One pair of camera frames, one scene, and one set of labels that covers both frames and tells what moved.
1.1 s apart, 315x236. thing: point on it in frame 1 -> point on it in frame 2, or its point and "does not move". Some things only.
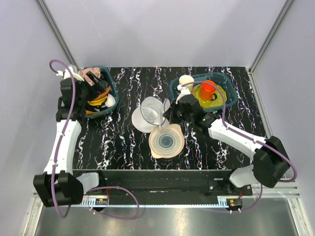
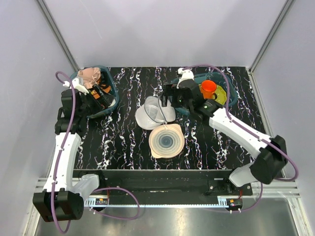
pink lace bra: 95,71 does not move
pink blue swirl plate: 167,141 does not move
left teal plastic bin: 113,88 does not move
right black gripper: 168,114 -> 170,90
